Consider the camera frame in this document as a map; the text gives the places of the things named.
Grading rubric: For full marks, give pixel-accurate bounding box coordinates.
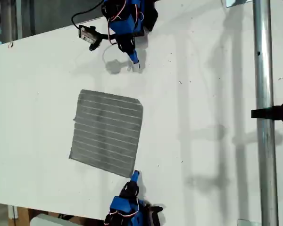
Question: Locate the grey white-striped towel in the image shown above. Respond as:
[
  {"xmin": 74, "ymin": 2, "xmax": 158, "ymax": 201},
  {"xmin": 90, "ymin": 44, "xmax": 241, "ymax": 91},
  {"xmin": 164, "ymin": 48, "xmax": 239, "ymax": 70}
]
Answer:
[{"xmin": 68, "ymin": 89, "xmax": 144, "ymax": 178}]

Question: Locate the wooden table leg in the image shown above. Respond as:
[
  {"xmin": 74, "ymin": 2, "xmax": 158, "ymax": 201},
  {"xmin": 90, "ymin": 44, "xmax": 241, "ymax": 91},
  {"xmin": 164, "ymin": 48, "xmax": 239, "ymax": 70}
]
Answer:
[{"xmin": 16, "ymin": 206, "xmax": 31, "ymax": 226}]

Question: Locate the black clamp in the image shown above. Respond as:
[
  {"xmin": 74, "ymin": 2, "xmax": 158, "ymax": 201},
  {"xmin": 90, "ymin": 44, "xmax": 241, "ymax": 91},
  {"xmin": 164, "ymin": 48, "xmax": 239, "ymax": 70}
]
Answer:
[{"xmin": 250, "ymin": 100, "xmax": 283, "ymax": 125}]

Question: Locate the camera black stalk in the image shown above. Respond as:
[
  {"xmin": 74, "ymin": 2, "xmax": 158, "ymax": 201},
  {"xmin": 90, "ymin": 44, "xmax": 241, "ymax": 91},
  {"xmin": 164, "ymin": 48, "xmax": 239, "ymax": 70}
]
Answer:
[
  {"xmin": 145, "ymin": 205, "xmax": 164, "ymax": 212},
  {"xmin": 95, "ymin": 32, "xmax": 117, "ymax": 42}
]

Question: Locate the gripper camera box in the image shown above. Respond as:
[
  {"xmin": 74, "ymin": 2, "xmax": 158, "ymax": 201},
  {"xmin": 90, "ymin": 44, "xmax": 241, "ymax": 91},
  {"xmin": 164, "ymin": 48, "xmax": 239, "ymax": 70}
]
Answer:
[
  {"xmin": 149, "ymin": 210, "xmax": 161, "ymax": 226},
  {"xmin": 78, "ymin": 24, "xmax": 102, "ymax": 51}
]

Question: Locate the camera black cable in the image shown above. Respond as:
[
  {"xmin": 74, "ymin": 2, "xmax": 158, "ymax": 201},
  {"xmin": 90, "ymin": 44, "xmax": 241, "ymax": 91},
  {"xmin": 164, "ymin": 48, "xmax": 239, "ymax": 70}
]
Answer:
[{"xmin": 71, "ymin": 0, "xmax": 105, "ymax": 30}]

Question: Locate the steel post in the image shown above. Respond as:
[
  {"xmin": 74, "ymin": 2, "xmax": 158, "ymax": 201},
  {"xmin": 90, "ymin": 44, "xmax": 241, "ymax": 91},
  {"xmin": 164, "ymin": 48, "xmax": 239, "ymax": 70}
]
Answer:
[{"xmin": 252, "ymin": 0, "xmax": 279, "ymax": 226}]

